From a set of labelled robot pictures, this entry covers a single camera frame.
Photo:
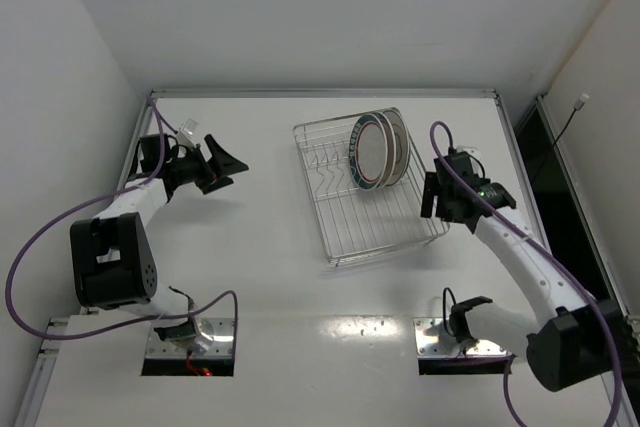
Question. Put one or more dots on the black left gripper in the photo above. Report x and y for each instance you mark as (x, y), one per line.
(205, 170)

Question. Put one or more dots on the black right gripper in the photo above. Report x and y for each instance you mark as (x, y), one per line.
(445, 198)

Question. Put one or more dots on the blue floral green plate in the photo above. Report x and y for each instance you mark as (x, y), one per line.
(408, 149)

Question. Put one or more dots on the metal wire dish rack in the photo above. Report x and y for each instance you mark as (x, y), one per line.
(358, 225)

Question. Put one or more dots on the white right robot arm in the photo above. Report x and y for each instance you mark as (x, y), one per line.
(568, 338)

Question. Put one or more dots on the metal base plate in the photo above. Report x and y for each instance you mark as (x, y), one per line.
(433, 343)
(215, 337)

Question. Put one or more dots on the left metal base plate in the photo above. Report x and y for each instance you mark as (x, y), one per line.
(215, 337)

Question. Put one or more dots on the white plate with grey rim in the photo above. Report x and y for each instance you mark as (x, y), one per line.
(398, 126)

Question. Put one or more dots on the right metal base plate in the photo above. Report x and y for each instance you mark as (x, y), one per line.
(433, 343)

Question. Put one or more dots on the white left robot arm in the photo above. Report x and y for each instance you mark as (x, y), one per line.
(113, 265)

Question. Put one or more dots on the green rimmed plate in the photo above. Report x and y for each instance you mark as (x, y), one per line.
(391, 147)
(367, 151)

